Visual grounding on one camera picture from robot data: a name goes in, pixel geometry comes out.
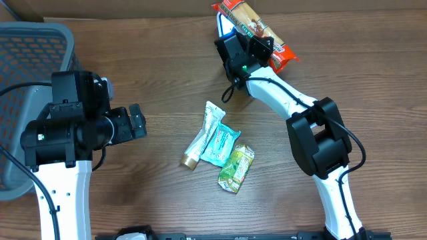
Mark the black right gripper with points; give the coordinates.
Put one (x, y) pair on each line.
(253, 48)

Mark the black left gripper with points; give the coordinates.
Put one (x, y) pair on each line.
(126, 120)

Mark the orange spaghetti packet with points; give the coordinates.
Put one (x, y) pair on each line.
(250, 24)

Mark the white tube gold cap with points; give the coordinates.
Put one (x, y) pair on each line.
(212, 116)

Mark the teal snack packet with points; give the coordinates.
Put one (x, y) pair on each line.
(220, 146)

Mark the green tea packet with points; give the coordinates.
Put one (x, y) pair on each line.
(233, 173)

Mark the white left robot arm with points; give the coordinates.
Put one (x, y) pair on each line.
(59, 146)

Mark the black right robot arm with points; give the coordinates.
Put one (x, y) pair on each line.
(319, 141)

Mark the white barcode scanner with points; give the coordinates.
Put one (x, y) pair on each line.
(224, 25)

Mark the grey plastic mesh basket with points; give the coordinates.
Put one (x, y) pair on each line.
(30, 53)

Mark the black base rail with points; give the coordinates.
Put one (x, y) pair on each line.
(146, 232)

